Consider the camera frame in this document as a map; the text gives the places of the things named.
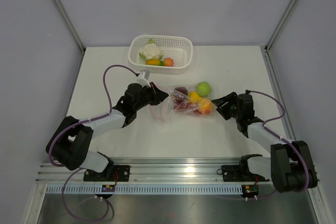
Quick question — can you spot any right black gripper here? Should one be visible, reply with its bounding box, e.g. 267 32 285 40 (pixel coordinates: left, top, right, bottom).
212 91 242 120

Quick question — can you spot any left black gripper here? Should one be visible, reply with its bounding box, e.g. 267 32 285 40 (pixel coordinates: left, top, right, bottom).
134 82 169 112

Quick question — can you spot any clear zip top bag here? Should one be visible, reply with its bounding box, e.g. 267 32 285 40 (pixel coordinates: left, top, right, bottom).
150 81 214 122

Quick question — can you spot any yellow green fake mango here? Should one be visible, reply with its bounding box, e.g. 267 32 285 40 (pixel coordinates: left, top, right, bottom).
145 59 164 66

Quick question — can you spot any orange red fake peach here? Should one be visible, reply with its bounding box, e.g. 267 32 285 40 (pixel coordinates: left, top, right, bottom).
163 58 174 67

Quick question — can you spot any white fake cauliflower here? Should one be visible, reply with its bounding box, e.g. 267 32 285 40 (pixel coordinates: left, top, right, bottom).
139 39 163 61

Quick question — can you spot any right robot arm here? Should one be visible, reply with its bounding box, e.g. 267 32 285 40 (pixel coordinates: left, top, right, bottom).
212 90 318 193

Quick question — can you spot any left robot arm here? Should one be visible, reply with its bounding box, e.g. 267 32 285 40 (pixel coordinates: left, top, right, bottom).
46 82 169 181

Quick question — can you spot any orange yellow fake peach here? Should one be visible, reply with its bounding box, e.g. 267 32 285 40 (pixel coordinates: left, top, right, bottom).
198 98 213 115

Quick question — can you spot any red fake fruit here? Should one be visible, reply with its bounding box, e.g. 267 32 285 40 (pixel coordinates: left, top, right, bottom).
174 100 201 115

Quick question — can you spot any green fake apple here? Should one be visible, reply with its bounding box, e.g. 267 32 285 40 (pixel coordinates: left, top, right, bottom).
196 81 212 98

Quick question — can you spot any yellow fake fruit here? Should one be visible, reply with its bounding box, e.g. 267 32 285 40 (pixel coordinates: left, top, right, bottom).
188 91 202 103

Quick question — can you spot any white perforated plastic basket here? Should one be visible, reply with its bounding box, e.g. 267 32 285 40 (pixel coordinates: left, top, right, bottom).
128 35 193 74

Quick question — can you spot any right small circuit board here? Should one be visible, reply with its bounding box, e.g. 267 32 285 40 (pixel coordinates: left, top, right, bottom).
242 185 259 197

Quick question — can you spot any small circuit board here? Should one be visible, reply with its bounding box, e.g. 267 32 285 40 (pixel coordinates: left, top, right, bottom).
242 185 259 197
101 185 116 193

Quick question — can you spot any left small circuit board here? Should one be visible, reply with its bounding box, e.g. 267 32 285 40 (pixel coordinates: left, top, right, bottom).
101 185 116 193

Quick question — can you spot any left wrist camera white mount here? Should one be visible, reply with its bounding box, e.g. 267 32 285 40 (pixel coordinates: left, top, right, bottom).
137 70 150 87

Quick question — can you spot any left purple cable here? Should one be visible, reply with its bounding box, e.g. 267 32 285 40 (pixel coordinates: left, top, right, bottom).
48 64 140 219

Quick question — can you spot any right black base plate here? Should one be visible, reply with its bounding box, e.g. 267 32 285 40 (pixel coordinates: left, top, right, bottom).
216 165 269 183

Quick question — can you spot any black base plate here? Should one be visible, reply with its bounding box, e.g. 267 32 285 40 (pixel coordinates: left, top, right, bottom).
83 164 130 182
216 165 269 183

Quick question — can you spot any aluminium mounting rail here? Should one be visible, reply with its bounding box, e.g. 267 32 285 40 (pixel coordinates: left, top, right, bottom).
35 157 320 183

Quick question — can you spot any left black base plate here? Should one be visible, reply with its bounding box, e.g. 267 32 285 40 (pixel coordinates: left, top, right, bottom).
83 164 130 182

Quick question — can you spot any right aluminium frame post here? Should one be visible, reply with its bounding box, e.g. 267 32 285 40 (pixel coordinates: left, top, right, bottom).
265 0 299 53

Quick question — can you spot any aluminium frame post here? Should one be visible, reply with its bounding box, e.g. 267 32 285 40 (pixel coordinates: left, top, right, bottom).
265 0 299 53
52 0 86 56

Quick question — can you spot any white slotted cable duct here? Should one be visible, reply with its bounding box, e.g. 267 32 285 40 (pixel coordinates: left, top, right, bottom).
46 184 243 195

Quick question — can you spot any left aluminium frame post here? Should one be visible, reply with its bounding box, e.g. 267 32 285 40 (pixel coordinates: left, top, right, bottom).
52 0 86 56

